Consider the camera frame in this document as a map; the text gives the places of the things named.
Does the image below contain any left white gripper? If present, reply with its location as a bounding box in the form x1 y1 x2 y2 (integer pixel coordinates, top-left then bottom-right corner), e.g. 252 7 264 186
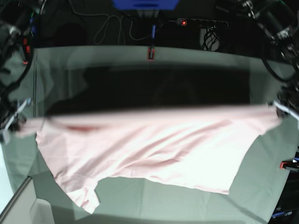
272 100 299 127

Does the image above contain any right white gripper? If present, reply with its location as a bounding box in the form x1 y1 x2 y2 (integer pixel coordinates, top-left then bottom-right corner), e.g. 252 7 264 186
0 98 32 144

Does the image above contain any pink t-shirt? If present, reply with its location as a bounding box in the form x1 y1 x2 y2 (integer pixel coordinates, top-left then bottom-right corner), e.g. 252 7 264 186
17 105 281 213

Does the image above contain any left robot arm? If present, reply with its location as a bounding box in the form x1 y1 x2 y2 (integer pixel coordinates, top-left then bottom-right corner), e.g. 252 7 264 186
215 0 299 119

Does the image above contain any right red black clamp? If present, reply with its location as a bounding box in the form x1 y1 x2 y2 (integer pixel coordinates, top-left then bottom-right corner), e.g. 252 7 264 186
280 158 299 172

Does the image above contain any red black clamp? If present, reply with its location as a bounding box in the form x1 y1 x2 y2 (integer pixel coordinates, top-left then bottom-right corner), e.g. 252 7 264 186
280 158 299 172
147 47 155 60
22 37 31 65

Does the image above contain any grey-green table cloth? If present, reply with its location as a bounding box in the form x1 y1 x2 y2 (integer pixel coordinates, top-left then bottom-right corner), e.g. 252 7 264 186
0 46 299 224

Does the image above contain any white bin corner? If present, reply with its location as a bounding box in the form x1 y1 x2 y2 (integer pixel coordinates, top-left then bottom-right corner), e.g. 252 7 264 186
0 177 55 224

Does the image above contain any left red black clamp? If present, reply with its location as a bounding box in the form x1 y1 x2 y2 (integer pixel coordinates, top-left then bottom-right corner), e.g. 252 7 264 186
22 37 31 65

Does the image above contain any black power strip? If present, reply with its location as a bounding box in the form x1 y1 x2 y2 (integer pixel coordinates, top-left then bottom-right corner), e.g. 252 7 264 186
176 18 229 29

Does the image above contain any centre red black clamp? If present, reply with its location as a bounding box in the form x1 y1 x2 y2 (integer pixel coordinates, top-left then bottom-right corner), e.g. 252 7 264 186
147 47 155 60

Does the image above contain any blue box on stand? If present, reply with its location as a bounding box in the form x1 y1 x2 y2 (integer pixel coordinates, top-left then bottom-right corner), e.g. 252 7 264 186
112 0 179 10

